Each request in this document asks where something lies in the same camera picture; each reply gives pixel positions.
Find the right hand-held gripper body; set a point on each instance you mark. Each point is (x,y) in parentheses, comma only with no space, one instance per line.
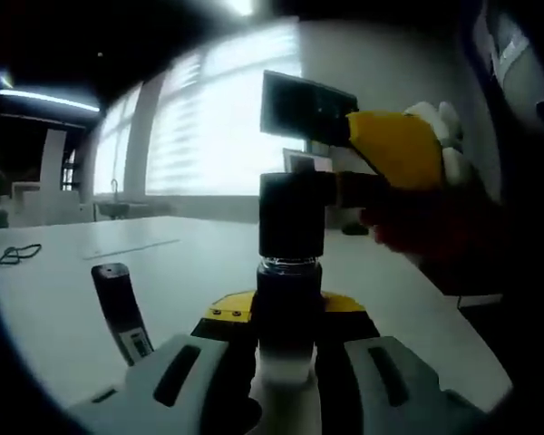
(455,165)

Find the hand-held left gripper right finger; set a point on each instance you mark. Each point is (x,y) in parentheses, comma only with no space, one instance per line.
(381,389)

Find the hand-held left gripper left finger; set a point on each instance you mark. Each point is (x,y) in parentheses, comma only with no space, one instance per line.
(195,385)

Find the short black cosmetic bottle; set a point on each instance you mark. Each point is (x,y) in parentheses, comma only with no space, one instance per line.
(118,303)

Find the tall black cosmetic bottle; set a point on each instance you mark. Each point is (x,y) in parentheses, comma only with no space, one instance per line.
(288,308)

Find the person's right hand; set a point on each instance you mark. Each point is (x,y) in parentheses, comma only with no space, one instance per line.
(435,226)

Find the small dark flat object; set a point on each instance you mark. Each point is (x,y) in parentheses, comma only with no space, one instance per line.
(356,229)

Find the open laptop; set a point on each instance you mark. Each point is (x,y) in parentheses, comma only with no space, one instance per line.
(308,161)

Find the white table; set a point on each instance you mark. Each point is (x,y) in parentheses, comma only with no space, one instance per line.
(186,281)

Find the clear flat strip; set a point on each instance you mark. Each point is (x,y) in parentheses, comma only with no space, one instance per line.
(131,248)

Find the window with blinds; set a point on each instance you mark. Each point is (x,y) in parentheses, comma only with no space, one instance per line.
(208,149)

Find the dark low bench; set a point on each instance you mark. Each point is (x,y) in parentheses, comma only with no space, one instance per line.
(118,209)

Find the ceiling light strip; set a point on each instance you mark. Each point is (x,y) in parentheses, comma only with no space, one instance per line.
(239,5)
(50,97)

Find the black wall screen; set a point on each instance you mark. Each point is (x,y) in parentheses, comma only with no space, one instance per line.
(299,104)

